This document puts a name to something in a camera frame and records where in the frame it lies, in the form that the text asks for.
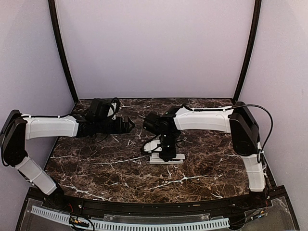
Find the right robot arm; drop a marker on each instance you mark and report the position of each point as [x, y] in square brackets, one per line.
[236, 120]

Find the black frame post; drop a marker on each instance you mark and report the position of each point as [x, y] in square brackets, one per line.
[249, 50]
[61, 51]

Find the white slotted cable duct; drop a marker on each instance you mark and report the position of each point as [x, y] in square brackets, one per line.
[133, 223]

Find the black frame post right rear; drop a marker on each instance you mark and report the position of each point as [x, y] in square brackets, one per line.
[249, 50]

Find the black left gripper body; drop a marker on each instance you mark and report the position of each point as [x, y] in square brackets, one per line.
[118, 128]

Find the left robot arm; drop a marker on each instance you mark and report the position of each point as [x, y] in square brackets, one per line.
[100, 117]

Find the black front frame rail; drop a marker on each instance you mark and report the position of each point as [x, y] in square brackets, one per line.
[234, 206]

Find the black frame post left rear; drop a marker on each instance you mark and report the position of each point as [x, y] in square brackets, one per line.
[61, 51]

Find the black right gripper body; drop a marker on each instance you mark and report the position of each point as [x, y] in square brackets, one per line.
[170, 140]

